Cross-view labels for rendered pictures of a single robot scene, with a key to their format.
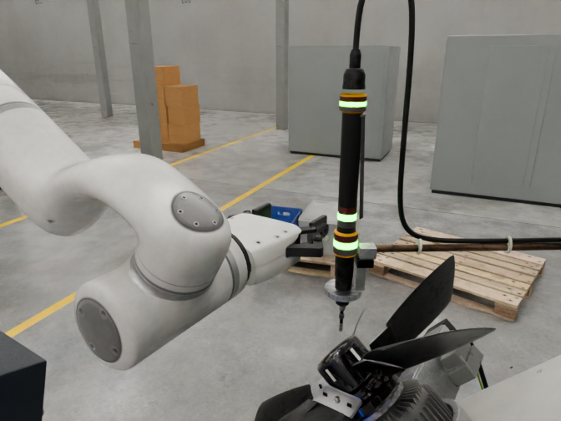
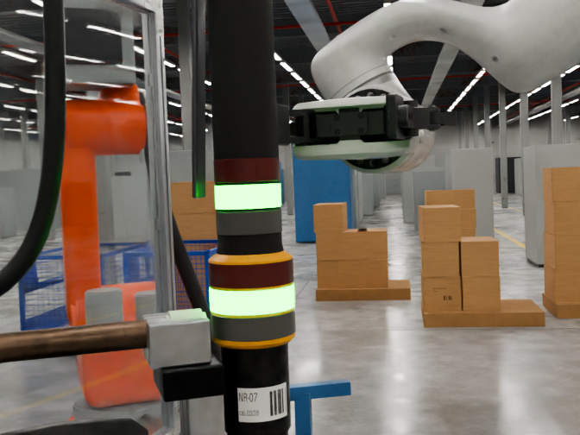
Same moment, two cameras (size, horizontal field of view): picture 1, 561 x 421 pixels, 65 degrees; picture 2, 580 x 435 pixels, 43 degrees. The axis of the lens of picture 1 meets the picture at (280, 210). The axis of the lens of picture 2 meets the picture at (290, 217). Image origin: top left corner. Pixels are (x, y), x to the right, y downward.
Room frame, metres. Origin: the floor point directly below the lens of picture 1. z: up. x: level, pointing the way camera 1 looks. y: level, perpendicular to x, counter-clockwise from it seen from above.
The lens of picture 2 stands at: (1.11, -0.20, 1.61)
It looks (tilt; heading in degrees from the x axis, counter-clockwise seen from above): 3 degrees down; 164
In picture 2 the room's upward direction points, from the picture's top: 2 degrees counter-clockwise
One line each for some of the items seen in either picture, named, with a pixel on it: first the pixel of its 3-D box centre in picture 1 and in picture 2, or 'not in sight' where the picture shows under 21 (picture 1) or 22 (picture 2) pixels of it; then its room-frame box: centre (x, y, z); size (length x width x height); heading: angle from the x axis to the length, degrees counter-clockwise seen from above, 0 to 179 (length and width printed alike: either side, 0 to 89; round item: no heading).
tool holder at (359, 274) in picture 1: (349, 269); (237, 406); (0.74, -0.13, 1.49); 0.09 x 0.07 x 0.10; 92
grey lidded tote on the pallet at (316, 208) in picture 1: (326, 227); not in sight; (3.87, -0.43, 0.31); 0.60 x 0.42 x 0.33; 163
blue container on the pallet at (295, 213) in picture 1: (275, 226); not in sight; (4.02, 0.05, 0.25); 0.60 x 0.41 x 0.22; 163
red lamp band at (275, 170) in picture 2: (347, 208); (247, 170); (0.74, -0.12, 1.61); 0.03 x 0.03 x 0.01
